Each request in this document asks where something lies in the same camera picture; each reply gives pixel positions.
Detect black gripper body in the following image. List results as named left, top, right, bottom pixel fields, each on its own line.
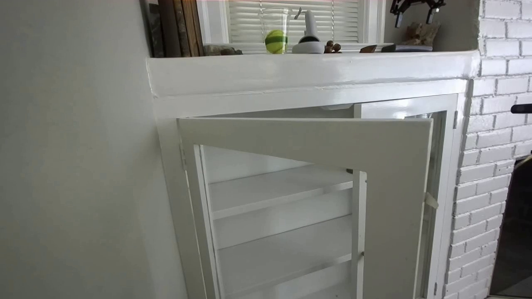
left=391, top=0, right=446, bottom=15

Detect black remote control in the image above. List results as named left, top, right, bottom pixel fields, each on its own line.
left=360, top=43, right=434, bottom=53

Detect white cabinet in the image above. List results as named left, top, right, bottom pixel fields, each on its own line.
left=147, top=51, right=479, bottom=299

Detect white open cabinet door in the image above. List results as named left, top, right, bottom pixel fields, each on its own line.
left=178, top=116, right=433, bottom=299

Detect small brown figurine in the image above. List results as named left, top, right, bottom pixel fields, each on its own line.
left=325, top=40, right=341, bottom=53

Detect green ball in glass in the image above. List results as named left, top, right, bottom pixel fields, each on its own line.
left=261, top=7, right=290, bottom=55

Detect white window blinds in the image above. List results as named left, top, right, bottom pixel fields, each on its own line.
left=228, top=0, right=361, bottom=43

